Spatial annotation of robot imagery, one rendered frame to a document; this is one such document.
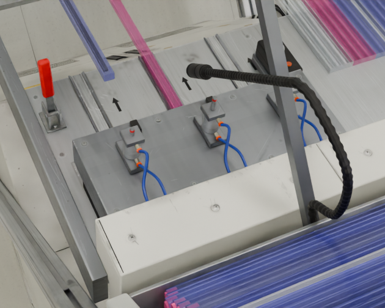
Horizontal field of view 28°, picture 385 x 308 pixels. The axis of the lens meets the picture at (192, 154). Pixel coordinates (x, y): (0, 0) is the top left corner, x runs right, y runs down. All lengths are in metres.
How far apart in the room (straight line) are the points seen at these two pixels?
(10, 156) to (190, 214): 0.68
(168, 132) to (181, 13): 1.28
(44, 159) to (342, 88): 0.45
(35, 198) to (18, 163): 0.08
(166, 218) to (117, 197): 0.07
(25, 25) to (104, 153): 1.19
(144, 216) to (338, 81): 0.42
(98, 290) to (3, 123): 0.62
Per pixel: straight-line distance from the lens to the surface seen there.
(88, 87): 1.12
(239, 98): 1.04
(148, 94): 1.12
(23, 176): 1.53
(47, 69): 1.02
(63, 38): 2.15
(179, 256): 0.88
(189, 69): 0.90
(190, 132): 1.00
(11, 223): 1.42
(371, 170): 0.98
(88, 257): 0.95
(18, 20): 2.13
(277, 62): 0.85
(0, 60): 1.15
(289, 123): 0.87
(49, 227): 1.56
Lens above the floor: 2.11
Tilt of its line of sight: 67 degrees down
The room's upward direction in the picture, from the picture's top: 112 degrees clockwise
